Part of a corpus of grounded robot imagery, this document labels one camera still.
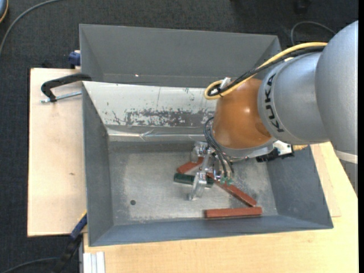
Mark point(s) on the red-brown flat block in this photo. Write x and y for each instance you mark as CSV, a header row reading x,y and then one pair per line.
x,y
241,195
233,212
186,166

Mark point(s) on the pale wood board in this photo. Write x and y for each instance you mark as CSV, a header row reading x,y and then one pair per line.
x,y
55,158

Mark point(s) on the dark green flat block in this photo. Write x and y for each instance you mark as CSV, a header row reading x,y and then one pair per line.
x,y
183,178

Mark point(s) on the black cylinder on white bracket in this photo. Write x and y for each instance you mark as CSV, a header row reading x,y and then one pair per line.
x,y
273,153

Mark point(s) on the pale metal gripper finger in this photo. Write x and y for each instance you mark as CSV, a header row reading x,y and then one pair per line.
x,y
202,187
194,188

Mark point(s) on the grey metal bin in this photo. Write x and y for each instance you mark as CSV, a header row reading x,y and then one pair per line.
x,y
159,181

